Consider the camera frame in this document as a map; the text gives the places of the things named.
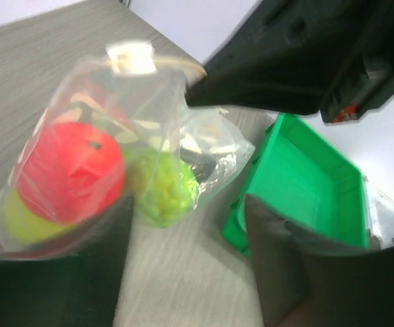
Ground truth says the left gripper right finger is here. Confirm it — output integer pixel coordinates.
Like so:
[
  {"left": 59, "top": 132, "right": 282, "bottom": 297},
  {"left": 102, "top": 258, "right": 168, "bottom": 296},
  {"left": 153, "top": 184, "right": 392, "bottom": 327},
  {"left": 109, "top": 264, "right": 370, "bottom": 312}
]
[{"left": 245, "top": 196, "right": 394, "bottom": 326}]

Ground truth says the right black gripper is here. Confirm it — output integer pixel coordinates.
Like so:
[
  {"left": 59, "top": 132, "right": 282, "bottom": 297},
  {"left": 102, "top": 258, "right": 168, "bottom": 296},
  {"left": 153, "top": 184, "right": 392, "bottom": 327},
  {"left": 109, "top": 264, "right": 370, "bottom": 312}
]
[{"left": 185, "top": 1, "right": 394, "bottom": 123}]

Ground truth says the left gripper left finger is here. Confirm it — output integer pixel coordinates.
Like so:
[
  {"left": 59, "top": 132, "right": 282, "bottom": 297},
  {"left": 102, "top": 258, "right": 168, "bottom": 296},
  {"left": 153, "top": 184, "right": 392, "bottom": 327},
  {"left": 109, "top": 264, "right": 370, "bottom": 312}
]
[{"left": 0, "top": 195, "right": 134, "bottom": 326}]

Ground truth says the clear polka dot zip bag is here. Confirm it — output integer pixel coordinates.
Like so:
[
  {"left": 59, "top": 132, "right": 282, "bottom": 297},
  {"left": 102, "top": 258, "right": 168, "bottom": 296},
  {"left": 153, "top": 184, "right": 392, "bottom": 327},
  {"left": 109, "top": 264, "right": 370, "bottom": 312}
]
[{"left": 0, "top": 40, "right": 255, "bottom": 260}]

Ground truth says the yellow-green fake fruit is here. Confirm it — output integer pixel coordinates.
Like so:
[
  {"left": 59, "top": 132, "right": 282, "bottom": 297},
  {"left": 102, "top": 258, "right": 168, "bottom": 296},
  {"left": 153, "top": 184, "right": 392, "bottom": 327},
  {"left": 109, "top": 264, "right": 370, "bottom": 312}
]
[{"left": 0, "top": 190, "right": 76, "bottom": 245}]

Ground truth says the red fake apple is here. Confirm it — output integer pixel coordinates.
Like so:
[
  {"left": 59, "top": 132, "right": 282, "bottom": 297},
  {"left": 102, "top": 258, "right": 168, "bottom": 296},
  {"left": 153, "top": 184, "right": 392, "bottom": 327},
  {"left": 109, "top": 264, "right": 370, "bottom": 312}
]
[{"left": 16, "top": 122, "right": 126, "bottom": 224}]

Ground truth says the green fake apple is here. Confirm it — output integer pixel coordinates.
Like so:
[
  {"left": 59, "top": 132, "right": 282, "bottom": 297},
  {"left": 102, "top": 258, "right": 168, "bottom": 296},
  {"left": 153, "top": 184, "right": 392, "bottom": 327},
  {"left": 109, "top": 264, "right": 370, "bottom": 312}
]
[{"left": 127, "top": 149, "right": 199, "bottom": 228}]

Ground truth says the green plastic tray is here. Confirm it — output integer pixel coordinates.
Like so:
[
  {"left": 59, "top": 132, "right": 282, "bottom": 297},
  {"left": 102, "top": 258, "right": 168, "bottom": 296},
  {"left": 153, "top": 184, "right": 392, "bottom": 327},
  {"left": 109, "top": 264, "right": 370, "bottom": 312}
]
[{"left": 222, "top": 114, "right": 369, "bottom": 255}]

